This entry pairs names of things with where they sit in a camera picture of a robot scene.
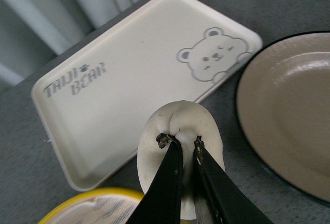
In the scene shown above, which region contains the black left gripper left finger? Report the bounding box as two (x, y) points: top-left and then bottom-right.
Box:
(127, 133), (183, 223)

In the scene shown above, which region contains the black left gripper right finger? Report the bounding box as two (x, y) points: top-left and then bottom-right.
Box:
(193, 136), (272, 223)

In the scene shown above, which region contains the white steamed bun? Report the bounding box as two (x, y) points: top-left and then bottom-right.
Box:
(137, 100), (225, 220)

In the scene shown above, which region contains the beige plate with black rim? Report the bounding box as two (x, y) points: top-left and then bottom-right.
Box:
(236, 31), (329, 202)

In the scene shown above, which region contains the cream bear print tray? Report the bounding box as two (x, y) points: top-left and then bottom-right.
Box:
(31, 0), (262, 192)

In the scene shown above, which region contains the white mesh steamer liner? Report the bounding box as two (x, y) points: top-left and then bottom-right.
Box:
(52, 195), (140, 223)

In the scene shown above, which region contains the yellow rimmed bamboo steamer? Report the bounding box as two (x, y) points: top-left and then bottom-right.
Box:
(39, 187), (144, 223)

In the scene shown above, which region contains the grey white curtain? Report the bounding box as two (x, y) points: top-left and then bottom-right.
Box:
(1, 0), (139, 91)

